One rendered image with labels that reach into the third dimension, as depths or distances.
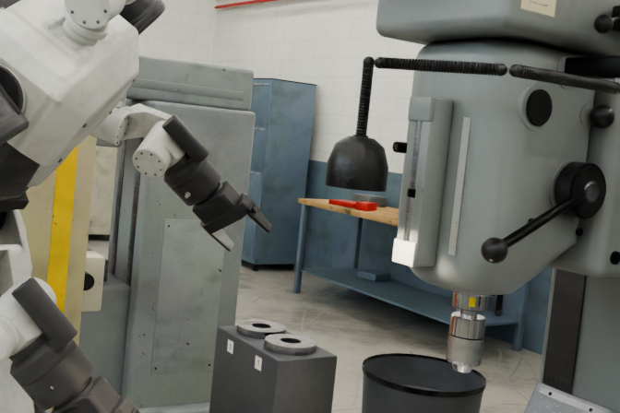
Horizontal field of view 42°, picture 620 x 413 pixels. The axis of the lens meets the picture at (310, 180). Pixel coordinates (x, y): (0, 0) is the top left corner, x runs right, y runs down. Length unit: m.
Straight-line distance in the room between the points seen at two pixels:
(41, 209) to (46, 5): 1.45
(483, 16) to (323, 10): 7.97
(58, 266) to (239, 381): 1.29
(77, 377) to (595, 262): 0.70
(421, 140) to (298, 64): 8.17
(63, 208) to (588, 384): 1.70
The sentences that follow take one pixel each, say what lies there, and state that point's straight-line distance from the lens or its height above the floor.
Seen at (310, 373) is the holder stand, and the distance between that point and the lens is 1.38.
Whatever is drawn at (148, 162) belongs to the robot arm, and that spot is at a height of 1.41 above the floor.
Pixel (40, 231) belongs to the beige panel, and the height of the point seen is 1.11.
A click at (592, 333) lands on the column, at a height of 1.21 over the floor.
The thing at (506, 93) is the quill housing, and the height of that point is 1.56.
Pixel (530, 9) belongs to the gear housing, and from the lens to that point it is 0.97.
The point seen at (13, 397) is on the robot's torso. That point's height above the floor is 1.04.
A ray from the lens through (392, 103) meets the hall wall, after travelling 7.77.
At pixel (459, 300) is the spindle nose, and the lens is 1.10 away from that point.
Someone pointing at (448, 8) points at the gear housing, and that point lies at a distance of 1.00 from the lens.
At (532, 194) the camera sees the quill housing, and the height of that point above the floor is 1.45.
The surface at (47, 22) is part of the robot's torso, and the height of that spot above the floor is 1.60.
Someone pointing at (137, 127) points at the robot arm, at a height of 1.47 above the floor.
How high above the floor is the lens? 1.49
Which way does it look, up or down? 3 degrees down
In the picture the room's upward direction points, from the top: 6 degrees clockwise
